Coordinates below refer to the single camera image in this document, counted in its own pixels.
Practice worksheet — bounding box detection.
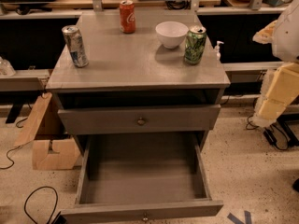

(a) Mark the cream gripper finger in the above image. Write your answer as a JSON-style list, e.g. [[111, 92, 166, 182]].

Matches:
[[252, 21, 277, 44], [252, 63, 299, 127]]

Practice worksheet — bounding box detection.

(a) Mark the silver blue redbull can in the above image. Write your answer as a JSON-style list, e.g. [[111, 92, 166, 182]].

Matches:
[[62, 25, 89, 68]]

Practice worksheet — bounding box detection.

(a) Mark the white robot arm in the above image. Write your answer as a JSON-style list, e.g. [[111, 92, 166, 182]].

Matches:
[[252, 0, 299, 127]]

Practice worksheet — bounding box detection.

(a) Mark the green soda can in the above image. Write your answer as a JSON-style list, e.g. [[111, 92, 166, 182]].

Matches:
[[184, 25, 206, 64]]

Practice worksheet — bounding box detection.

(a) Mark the grey top drawer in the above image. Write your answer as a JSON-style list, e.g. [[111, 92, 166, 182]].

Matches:
[[58, 105, 221, 135]]

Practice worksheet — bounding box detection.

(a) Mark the grey drawer cabinet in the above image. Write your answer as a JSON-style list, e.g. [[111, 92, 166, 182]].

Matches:
[[47, 10, 230, 148]]

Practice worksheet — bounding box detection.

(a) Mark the orange soda can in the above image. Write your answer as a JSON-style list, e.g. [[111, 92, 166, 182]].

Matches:
[[120, 0, 135, 34]]

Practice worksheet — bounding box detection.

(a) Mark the open grey middle drawer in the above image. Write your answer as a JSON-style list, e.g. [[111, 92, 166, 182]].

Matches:
[[60, 132, 224, 224]]

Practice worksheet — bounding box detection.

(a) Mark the white pump bottle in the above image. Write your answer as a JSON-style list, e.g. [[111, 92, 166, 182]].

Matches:
[[214, 41, 224, 61]]

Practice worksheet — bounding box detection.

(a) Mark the white bowl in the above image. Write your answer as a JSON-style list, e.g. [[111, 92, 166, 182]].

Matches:
[[155, 21, 189, 49]]

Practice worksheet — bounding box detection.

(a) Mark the wooden block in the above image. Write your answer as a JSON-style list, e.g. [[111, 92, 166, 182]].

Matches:
[[32, 138, 81, 171]]

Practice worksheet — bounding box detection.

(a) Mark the wooden plank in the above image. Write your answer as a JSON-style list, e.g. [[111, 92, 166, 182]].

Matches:
[[14, 92, 52, 147]]

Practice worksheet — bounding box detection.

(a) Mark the clear plastic object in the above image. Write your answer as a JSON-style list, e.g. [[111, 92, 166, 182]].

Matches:
[[0, 57, 16, 77]]

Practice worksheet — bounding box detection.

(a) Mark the black floor cable right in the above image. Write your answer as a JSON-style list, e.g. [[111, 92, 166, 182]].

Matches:
[[245, 114, 292, 152]]

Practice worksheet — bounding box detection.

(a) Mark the black floor cable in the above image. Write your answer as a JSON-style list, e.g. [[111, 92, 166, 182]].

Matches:
[[245, 114, 292, 152], [23, 186, 64, 224]]

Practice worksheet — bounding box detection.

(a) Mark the black floor cable left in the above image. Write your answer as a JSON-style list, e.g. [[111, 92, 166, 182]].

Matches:
[[23, 186, 64, 224]]

